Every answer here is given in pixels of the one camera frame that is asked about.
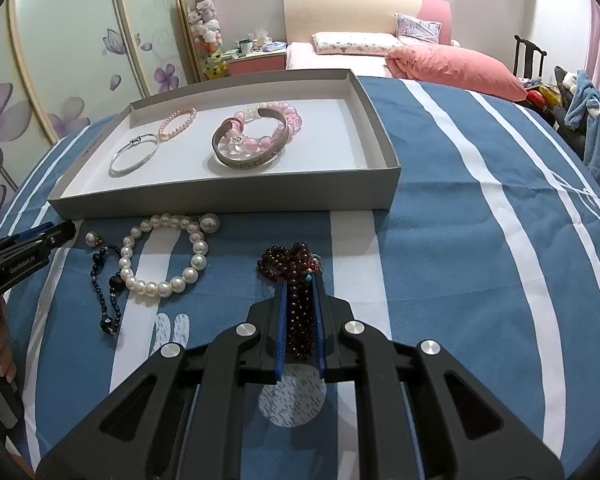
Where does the dark red bead bracelet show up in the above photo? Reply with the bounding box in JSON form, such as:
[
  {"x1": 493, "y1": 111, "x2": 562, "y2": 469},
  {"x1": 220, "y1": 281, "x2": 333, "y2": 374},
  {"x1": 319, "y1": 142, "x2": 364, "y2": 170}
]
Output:
[{"x1": 256, "y1": 240, "x2": 325, "y2": 361}]

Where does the thin silver bangle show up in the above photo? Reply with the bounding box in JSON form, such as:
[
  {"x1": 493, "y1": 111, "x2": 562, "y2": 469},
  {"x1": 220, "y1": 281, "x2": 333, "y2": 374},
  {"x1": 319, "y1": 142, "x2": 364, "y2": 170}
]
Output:
[{"x1": 108, "y1": 133, "x2": 160, "y2": 178}]

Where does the white pearl bracelet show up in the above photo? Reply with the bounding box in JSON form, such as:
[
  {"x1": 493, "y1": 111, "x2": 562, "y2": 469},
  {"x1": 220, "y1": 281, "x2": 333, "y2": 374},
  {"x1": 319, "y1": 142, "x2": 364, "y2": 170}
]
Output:
[{"x1": 118, "y1": 212, "x2": 210, "y2": 299}]

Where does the wide silver cuff bangle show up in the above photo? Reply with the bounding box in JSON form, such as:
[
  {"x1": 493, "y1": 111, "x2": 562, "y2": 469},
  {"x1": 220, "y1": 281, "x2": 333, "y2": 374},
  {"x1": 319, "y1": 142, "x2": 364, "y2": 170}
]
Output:
[{"x1": 211, "y1": 106, "x2": 291, "y2": 170}]

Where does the pearl earring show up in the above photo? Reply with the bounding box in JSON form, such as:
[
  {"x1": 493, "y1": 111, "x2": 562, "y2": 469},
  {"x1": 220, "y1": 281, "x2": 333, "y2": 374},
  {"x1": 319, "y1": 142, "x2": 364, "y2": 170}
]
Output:
[
  {"x1": 198, "y1": 214, "x2": 221, "y2": 234},
  {"x1": 84, "y1": 231, "x2": 104, "y2": 248}
]

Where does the grey jewelry tray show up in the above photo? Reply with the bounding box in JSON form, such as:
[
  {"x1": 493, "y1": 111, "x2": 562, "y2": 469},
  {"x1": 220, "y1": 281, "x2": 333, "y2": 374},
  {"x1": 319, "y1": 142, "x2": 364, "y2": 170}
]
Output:
[{"x1": 48, "y1": 70, "x2": 401, "y2": 219}]

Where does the left hand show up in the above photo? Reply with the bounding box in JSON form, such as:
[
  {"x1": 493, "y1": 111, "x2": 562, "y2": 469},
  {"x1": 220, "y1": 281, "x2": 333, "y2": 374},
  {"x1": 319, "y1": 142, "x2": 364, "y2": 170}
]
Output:
[{"x1": 0, "y1": 297, "x2": 17, "y2": 382}]

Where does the blue striped tablecloth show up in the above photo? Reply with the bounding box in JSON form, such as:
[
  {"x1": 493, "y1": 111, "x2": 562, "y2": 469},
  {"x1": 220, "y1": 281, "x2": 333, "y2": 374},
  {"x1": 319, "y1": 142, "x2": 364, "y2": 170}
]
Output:
[{"x1": 7, "y1": 77, "x2": 600, "y2": 474}]

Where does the floral sliding wardrobe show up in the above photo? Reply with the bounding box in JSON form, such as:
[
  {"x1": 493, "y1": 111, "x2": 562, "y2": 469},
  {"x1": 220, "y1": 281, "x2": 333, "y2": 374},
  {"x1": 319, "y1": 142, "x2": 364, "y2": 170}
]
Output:
[{"x1": 0, "y1": 0, "x2": 193, "y2": 221}]

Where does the pink bed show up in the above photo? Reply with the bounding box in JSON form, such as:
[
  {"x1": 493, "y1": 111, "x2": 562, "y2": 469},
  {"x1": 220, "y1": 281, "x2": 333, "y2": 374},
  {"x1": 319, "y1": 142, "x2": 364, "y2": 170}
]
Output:
[{"x1": 286, "y1": 42, "x2": 392, "y2": 78}]

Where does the pink beige nightstand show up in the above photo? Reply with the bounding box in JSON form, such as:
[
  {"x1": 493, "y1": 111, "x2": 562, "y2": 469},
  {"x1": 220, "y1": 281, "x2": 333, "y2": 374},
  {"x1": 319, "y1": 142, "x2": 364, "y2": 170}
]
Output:
[{"x1": 227, "y1": 50, "x2": 286, "y2": 76}]

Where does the white patterned pillow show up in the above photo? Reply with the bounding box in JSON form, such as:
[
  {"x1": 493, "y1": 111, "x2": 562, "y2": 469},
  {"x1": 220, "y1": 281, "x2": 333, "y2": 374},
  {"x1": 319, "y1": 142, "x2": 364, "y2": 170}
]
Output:
[{"x1": 312, "y1": 32, "x2": 401, "y2": 55}]

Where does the white mug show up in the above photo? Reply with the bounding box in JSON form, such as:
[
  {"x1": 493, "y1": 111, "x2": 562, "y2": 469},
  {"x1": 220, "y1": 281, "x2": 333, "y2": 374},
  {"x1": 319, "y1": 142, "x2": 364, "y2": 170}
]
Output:
[{"x1": 239, "y1": 39, "x2": 253, "y2": 55}]

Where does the folded coral duvet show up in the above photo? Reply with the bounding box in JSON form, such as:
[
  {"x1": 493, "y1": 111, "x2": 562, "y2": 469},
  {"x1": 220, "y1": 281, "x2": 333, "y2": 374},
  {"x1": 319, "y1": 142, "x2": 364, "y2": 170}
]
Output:
[{"x1": 385, "y1": 42, "x2": 527, "y2": 102}]

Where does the plush toy tower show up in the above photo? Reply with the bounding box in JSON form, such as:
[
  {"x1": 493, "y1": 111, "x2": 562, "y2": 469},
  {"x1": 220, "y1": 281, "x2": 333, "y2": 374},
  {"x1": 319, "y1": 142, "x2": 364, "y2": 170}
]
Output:
[{"x1": 185, "y1": 0, "x2": 225, "y2": 80}]

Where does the purple patterned pillow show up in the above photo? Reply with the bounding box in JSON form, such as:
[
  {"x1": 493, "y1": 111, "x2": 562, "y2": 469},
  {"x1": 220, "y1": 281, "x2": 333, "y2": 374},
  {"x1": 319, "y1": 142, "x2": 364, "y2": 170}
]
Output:
[{"x1": 394, "y1": 13, "x2": 442, "y2": 44}]

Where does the beige pink headboard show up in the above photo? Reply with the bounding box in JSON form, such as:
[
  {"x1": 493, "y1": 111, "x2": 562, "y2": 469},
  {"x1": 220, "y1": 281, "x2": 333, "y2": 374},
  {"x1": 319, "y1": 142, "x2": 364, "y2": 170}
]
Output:
[{"x1": 283, "y1": 0, "x2": 452, "y2": 44}]

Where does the black wooden chair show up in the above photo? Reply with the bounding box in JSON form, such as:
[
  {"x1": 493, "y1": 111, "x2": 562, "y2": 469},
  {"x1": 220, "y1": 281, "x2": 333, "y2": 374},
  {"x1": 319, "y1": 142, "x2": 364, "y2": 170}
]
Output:
[{"x1": 513, "y1": 35, "x2": 547, "y2": 79}]

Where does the blue bathrobe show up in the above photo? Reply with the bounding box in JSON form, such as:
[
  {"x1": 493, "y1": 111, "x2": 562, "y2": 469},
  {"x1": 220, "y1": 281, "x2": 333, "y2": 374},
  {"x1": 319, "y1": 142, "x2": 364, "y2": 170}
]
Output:
[{"x1": 565, "y1": 70, "x2": 600, "y2": 186}]

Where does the pink crystal bead bracelet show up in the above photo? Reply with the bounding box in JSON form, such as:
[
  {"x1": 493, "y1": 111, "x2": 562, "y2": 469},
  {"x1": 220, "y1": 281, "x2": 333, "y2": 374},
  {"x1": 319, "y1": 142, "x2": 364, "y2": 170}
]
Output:
[{"x1": 216, "y1": 101, "x2": 304, "y2": 157}]

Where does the small pink pearl bracelet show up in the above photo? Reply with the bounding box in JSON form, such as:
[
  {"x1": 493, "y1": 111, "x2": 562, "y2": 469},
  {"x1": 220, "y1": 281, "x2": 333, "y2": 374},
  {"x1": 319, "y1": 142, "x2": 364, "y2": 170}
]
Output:
[{"x1": 158, "y1": 106, "x2": 198, "y2": 142}]

